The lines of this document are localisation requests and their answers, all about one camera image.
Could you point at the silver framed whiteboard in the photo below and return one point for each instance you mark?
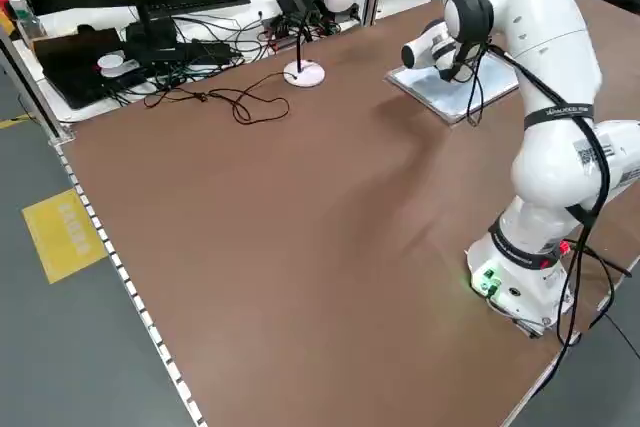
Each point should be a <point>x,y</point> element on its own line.
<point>425,84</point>

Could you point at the yellow floor sticker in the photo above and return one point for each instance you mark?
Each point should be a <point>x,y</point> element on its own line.
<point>65,234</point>

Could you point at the clear plastic bottle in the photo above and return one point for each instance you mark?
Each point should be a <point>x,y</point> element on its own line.
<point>25,22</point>

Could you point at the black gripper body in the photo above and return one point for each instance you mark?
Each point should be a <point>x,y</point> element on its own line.
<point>449,74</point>

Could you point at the white desk lamp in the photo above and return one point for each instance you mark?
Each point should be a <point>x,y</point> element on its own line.
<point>304,74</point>

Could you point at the white tape roll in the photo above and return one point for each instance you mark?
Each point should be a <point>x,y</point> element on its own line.
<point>111,64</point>

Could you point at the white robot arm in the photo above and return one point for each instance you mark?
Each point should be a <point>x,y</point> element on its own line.
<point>545,37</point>

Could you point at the black keyboard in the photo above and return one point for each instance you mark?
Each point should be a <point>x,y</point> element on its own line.
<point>200,1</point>

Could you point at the black laptop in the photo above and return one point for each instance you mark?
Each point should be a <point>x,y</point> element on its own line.
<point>75,67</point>

